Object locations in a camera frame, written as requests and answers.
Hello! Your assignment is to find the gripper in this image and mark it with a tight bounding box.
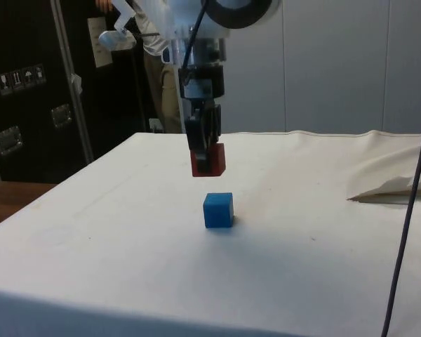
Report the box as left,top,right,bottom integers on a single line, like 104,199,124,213
178,65,227,175

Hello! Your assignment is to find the red cube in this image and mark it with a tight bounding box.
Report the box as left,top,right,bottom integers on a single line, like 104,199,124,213
191,142,227,178

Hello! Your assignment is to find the standing person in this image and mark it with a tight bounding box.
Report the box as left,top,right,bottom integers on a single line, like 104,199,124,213
135,0,182,134

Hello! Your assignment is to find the blue cube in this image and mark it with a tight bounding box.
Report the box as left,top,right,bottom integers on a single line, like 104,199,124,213
202,192,234,230

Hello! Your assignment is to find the black cabinet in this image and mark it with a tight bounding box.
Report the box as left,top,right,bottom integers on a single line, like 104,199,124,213
0,0,182,183

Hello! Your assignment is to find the black cable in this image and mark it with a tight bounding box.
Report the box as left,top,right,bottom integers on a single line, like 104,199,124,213
380,101,421,337
180,0,211,85

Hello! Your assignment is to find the grey device with white bracket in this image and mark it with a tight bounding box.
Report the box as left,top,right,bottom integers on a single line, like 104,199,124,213
98,0,138,53

